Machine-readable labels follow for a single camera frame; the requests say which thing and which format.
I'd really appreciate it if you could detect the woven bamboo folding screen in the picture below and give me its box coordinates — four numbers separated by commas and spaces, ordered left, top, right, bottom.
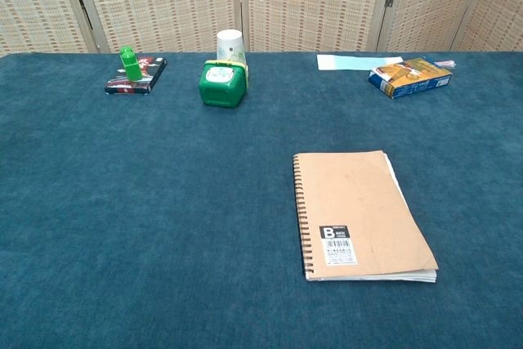
0, 0, 523, 55

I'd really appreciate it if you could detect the green container yellow lid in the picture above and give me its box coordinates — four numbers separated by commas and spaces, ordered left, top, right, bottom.
198, 59, 249, 109

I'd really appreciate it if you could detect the black printed flat box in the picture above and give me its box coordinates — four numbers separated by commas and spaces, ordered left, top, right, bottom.
104, 56, 168, 96

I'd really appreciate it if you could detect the pale blue paper bookmark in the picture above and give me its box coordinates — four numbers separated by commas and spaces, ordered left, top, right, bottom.
316, 54, 405, 72

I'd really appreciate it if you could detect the brown spiral kraft notebook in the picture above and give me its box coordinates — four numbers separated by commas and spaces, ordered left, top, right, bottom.
293, 150, 440, 284

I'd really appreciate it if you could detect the white paper cup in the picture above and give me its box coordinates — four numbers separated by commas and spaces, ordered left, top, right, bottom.
216, 29, 248, 65

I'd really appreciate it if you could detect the green toy block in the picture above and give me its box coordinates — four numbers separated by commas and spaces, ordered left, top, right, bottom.
118, 45, 144, 82

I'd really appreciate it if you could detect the blue carpet table cover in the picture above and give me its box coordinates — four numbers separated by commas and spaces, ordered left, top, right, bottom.
0, 51, 523, 349

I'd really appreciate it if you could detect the blue orange snack box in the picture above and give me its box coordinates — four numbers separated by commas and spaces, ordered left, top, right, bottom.
368, 57, 454, 100

